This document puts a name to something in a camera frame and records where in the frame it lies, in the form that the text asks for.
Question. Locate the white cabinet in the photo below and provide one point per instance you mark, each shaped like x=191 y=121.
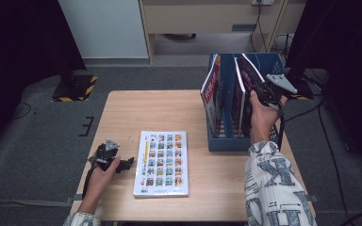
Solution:
x=106 y=28

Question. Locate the black stand base yellow stripes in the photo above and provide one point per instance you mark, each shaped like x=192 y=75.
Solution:
x=304 y=91
x=75 y=89

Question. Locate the red and white magazine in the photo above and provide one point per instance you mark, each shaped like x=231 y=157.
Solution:
x=212 y=94

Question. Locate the white power strip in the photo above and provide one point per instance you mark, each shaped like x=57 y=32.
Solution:
x=263 y=2

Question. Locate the person's left hand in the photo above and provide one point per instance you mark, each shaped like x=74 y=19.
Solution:
x=100 y=182

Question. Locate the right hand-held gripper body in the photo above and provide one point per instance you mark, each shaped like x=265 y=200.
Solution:
x=283 y=83

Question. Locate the white book with picture grid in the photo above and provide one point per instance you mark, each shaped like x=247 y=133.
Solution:
x=161 y=163

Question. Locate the black tape mark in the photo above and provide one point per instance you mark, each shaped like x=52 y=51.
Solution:
x=89 y=125

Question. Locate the grey tape piece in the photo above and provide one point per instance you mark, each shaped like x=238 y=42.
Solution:
x=75 y=197
x=312 y=198

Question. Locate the person's right hand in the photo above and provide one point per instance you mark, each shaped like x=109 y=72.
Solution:
x=264 y=122

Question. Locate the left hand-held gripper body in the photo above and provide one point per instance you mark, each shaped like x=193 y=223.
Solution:
x=105 y=153

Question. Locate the black curtain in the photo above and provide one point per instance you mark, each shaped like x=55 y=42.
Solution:
x=352 y=47
x=19 y=47

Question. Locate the blue plastic file rack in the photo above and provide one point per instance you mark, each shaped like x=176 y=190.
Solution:
x=229 y=142

